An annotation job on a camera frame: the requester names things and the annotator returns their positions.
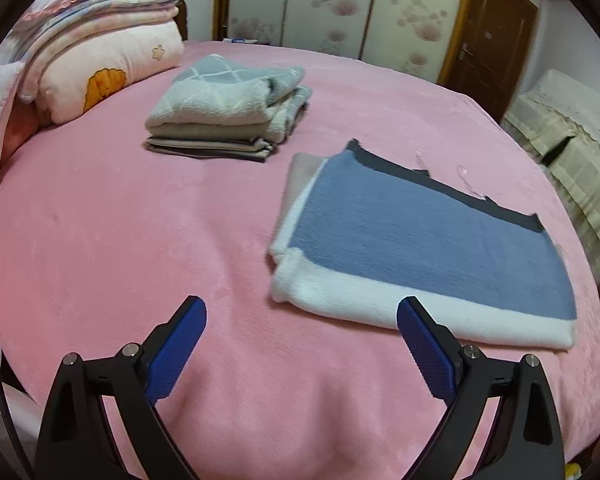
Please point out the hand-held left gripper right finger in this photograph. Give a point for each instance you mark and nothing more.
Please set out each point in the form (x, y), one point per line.
(427, 350)

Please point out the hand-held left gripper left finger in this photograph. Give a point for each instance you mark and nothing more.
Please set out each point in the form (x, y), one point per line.
(177, 350)

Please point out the colour block knit sweater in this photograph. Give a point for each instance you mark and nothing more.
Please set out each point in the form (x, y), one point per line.
(405, 230)

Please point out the pink bed blanket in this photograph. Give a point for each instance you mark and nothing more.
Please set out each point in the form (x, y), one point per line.
(155, 235)

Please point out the clear plastic hanger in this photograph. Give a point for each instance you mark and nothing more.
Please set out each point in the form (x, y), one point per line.
(464, 172)

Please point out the striped folded garment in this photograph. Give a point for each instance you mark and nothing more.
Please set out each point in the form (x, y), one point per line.
(210, 150)

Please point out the cream covered sofa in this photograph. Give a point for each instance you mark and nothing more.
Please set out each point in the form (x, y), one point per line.
(575, 125)

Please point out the beige folded garment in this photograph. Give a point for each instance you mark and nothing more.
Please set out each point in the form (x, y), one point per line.
(205, 132)

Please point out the pink cartoon pillow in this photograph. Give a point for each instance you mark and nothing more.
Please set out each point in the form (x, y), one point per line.
(115, 65)

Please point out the brown wooden door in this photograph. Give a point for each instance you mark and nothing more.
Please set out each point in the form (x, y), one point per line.
(490, 45)

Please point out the wooden headboard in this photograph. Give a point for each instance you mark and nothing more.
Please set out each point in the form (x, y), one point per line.
(181, 20)

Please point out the striped folded blanket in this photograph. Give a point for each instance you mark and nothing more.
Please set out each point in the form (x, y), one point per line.
(95, 10)

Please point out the floral wardrobe doors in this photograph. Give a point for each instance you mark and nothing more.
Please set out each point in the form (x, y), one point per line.
(340, 5)

